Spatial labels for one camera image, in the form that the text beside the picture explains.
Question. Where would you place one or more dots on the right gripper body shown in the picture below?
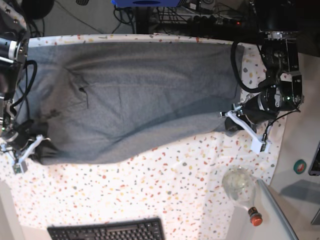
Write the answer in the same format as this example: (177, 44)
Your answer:
(20, 131)

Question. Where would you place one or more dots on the smartphone at right edge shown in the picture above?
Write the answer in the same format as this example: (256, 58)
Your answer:
(314, 169)

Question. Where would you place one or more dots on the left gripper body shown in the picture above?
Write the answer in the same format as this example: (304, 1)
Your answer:
(254, 111)

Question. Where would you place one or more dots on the grey t-shirt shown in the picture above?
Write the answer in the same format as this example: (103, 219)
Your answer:
(103, 103)

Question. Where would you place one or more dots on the black power strip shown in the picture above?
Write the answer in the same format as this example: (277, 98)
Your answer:
(216, 19)

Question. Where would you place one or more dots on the clear bottle with orange cap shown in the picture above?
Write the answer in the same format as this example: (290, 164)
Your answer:
(240, 188)

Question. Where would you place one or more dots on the black keyboard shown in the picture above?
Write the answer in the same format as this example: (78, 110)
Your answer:
(145, 229)

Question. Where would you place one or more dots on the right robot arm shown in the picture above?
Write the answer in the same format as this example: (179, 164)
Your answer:
(17, 77)

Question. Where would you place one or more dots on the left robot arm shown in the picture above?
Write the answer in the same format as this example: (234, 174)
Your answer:
(281, 91)

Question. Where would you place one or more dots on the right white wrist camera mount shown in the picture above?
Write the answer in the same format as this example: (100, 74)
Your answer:
(18, 155)

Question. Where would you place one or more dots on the terrazzo pattern tablecloth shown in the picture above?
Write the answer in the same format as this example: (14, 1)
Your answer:
(181, 183)

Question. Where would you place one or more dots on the grey metal rail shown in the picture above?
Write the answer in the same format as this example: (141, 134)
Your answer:
(275, 222)

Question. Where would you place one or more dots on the green tape roll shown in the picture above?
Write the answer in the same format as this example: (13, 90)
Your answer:
(300, 166)

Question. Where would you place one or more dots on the blue box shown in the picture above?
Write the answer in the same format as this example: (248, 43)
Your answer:
(147, 3)

